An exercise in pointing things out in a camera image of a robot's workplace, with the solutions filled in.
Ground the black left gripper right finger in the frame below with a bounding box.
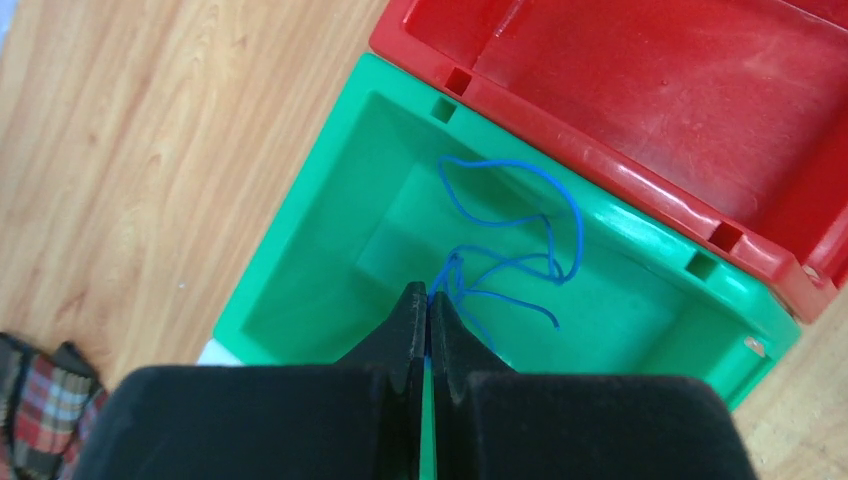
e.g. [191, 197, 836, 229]
[429, 293, 755, 479]

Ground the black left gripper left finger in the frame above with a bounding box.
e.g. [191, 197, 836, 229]
[74, 282, 427, 479]

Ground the blue cable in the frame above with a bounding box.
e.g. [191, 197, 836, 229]
[427, 155, 586, 362]

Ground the white plastic bin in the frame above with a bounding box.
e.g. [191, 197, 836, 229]
[196, 338, 243, 367]

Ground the green plastic bin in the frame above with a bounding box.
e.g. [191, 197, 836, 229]
[211, 52, 803, 480]

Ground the plaid cloth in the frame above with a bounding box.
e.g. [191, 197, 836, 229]
[1, 333, 109, 479]

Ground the red plastic bin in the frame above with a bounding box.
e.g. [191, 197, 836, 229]
[370, 1, 847, 324]

